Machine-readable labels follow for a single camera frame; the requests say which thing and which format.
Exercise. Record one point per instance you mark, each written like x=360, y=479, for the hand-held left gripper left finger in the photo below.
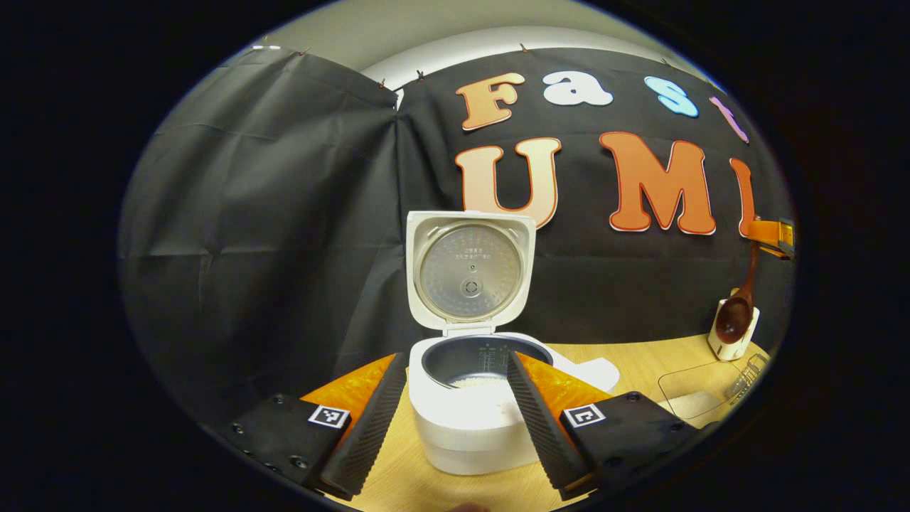
x=373, y=427

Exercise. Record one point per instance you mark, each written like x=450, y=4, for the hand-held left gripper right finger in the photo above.
x=540, y=427

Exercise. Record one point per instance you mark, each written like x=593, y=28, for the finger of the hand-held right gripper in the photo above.
x=771, y=233

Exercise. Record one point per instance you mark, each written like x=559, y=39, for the brown wooden spoon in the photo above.
x=734, y=320

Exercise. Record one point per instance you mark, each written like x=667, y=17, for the heap of white rice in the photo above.
x=693, y=405

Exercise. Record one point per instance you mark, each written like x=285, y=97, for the white rice cooker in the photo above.
x=469, y=270

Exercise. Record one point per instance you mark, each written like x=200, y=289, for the clear plastic rice container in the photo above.
x=693, y=387

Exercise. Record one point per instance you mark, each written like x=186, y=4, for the white toaster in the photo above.
x=732, y=350

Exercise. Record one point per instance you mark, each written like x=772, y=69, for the black backdrop cloth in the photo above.
x=249, y=213

